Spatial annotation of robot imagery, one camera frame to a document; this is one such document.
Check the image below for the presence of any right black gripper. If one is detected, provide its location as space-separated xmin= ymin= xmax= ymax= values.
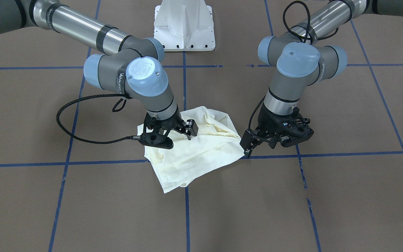
xmin=139 ymin=111 xmax=198 ymax=149

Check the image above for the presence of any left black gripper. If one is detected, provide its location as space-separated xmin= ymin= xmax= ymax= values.
xmin=240 ymin=106 xmax=314 ymax=158

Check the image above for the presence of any cream long sleeve shirt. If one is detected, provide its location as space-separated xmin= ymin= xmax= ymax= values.
xmin=144 ymin=106 xmax=244 ymax=193

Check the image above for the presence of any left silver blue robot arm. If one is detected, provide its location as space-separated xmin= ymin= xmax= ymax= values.
xmin=240 ymin=0 xmax=403 ymax=158

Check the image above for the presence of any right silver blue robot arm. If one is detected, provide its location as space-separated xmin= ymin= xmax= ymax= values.
xmin=0 ymin=0 xmax=197 ymax=149

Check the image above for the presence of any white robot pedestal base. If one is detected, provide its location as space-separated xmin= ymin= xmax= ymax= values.
xmin=154 ymin=0 xmax=216 ymax=51

